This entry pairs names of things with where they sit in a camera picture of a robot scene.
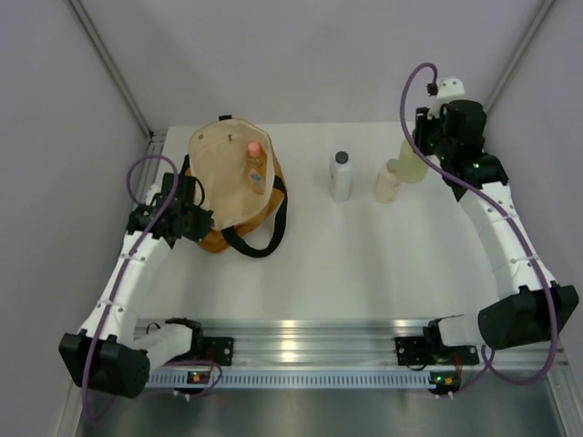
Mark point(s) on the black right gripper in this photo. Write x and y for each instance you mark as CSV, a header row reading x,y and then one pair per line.
x,y
422,124

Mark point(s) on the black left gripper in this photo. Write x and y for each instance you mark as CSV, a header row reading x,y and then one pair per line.
x,y
204,226

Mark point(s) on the yellow-green pump bottle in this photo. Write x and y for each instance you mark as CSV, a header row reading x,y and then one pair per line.
x,y
410,168

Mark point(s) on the beige round jar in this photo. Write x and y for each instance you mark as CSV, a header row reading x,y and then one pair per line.
x,y
387,183

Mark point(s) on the tan canvas bag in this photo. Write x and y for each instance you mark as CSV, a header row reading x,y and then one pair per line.
x,y
217,158

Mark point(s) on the pink capped orange bottle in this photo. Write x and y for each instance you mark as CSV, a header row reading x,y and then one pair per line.
x,y
256,160

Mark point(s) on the white bottle dark cap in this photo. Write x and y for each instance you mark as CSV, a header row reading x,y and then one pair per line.
x,y
341,175

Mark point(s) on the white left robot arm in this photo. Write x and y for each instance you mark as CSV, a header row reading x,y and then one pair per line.
x,y
105,355

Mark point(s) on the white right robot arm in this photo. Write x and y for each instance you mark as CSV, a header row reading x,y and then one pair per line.
x,y
531,303

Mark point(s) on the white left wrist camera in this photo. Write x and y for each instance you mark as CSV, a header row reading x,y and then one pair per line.
x,y
152,191

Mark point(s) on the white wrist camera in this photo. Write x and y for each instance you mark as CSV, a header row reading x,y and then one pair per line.
x,y
152,191
444,90

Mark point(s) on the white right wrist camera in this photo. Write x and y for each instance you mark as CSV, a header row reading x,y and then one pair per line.
x,y
444,90

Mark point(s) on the left aluminium frame post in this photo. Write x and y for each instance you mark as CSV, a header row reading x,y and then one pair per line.
x,y
91,32

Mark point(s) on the aluminium frame post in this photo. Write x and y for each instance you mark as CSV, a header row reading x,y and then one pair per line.
x,y
519,50
91,32

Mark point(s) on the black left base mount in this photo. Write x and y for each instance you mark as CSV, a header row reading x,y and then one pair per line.
x,y
218,349

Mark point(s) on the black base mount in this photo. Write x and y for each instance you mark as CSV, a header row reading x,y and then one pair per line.
x,y
417,351
218,349

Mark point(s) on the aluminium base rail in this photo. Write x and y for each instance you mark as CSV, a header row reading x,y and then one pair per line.
x,y
296,355

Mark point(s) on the right aluminium frame post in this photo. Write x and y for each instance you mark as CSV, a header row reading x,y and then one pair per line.
x,y
519,50

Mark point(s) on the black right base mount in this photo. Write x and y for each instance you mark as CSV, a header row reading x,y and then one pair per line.
x,y
417,351

